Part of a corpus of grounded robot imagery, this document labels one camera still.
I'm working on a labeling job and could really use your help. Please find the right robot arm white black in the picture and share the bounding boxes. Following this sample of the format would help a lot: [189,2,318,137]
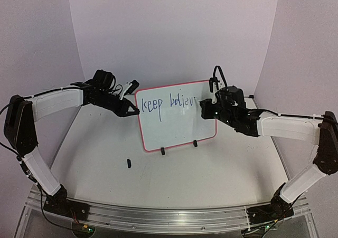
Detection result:
[200,99,337,218]

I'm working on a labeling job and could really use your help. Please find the wire whiteboard stand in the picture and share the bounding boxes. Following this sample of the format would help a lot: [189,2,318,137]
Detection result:
[160,140,198,156]

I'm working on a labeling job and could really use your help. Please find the pink framed whiteboard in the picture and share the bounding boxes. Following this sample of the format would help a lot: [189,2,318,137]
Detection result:
[135,80,217,153]

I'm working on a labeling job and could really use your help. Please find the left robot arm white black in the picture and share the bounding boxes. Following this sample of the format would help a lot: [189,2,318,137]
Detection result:
[3,70,139,222]

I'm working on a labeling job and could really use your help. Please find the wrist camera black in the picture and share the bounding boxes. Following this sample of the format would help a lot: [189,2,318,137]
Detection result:
[118,80,139,100]
[209,77,220,93]

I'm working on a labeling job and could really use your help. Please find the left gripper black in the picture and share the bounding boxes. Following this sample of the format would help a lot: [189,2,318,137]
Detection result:
[93,90,139,117]

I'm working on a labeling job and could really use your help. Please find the aluminium front rail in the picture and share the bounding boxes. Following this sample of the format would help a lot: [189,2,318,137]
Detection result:
[14,187,318,237]

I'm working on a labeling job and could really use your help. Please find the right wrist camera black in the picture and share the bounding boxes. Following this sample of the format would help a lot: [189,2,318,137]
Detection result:
[209,77,220,93]

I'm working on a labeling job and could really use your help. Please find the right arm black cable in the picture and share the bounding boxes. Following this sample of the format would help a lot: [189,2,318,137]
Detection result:
[212,65,229,87]

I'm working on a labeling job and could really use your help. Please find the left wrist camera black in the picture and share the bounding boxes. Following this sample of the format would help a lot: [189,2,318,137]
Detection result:
[118,80,139,100]

